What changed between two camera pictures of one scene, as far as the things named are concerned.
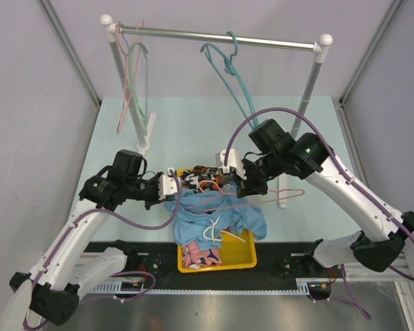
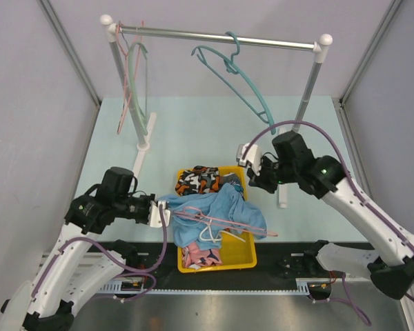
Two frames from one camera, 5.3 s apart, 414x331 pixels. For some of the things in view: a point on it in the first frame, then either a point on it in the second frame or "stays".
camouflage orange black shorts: (201, 178) stays
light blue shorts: (203, 218) stays
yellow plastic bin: (239, 252) stays
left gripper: (154, 201) → (150, 198)
